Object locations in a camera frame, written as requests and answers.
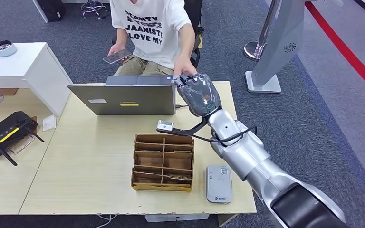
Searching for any white paper slip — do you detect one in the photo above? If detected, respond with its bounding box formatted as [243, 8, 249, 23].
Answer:
[42, 114, 58, 132]

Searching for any black office chair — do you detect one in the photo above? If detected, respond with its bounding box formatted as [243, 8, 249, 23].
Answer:
[111, 0, 204, 69]

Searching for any wooden card organizer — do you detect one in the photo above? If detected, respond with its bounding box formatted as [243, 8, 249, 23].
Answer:
[131, 134, 195, 192]

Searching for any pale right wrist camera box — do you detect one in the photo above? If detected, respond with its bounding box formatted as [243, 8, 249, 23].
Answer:
[156, 120, 174, 133]

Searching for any person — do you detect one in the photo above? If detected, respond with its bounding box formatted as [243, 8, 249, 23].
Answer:
[107, 0, 202, 79]

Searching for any smartphone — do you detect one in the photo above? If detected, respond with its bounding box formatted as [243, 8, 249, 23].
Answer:
[103, 49, 134, 65]

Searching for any white background desk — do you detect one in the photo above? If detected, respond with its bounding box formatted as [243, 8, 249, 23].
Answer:
[32, 0, 112, 24]

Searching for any white under-desk bracket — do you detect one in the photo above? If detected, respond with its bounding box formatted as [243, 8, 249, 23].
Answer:
[144, 214, 210, 223]

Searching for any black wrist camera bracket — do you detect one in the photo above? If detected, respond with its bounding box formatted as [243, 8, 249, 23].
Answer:
[156, 118, 210, 136]

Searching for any grey laptop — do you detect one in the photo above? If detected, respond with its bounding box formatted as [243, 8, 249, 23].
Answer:
[67, 75, 177, 116]

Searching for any person's left hand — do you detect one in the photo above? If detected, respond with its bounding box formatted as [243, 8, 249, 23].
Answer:
[173, 57, 198, 79]

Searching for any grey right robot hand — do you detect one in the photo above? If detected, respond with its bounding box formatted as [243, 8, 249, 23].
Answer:
[173, 73, 222, 118]

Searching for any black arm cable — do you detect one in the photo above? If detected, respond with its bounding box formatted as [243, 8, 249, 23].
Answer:
[173, 125, 258, 145]

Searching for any black cabinet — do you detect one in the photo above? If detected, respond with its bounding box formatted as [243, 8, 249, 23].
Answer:
[37, 0, 67, 23]

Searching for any grey kiosk stand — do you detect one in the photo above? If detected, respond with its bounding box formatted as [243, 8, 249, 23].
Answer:
[245, 0, 306, 94]

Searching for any person's right hand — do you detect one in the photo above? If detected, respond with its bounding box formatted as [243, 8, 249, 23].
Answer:
[107, 43, 133, 64]

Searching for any black router with yellow stripe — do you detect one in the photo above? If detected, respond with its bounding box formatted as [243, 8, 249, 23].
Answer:
[0, 111, 45, 167]

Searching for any metal wire frame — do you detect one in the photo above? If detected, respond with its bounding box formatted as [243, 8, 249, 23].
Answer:
[8, 135, 36, 155]

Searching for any round white dish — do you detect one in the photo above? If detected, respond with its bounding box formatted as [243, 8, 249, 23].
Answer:
[0, 40, 18, 57]

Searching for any white cable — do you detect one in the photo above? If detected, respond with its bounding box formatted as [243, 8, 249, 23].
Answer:
[96, 214, 118, 228]

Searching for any chrome stool base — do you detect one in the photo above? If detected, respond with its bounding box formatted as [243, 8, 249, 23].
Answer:
[80, 0, 107, 19]

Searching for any chrome stanchion post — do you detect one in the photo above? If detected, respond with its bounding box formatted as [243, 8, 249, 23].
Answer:
[244, 0, 281, 61]

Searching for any round grey base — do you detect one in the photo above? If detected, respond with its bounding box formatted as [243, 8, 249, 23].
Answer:
[317, 222, 349, 228]

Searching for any white desk riser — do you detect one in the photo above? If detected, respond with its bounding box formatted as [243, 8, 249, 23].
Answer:
[0, 42, 74, 117]

